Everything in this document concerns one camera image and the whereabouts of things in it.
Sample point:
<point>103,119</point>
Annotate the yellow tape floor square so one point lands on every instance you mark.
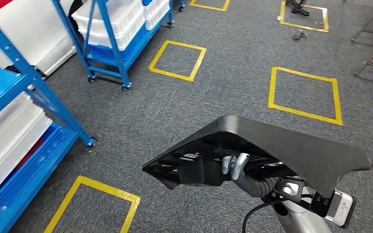
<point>302,26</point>
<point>302,74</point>
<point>209,7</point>

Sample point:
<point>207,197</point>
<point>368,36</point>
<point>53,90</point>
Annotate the blue wheeled shelf rack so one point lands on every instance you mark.
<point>115,51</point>

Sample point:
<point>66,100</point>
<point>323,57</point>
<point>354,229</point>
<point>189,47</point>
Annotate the blue plastic crate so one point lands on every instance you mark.
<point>125,53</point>
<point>45,157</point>

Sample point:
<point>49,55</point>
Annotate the black gear on floor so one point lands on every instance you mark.
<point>297,8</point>

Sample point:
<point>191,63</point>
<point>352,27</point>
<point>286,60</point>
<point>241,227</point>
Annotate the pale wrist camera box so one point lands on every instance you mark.
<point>342,209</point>

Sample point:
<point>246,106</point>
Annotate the red item in crate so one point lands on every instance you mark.
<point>28,154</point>

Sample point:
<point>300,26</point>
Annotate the black plastic panel part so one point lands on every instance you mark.
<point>286,148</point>

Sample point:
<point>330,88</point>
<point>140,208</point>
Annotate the white car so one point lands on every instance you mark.
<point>19,32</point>

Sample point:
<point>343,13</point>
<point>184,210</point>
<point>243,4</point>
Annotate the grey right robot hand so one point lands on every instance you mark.
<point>254,188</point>

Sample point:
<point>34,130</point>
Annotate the small grey floor object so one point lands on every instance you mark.
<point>299,34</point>

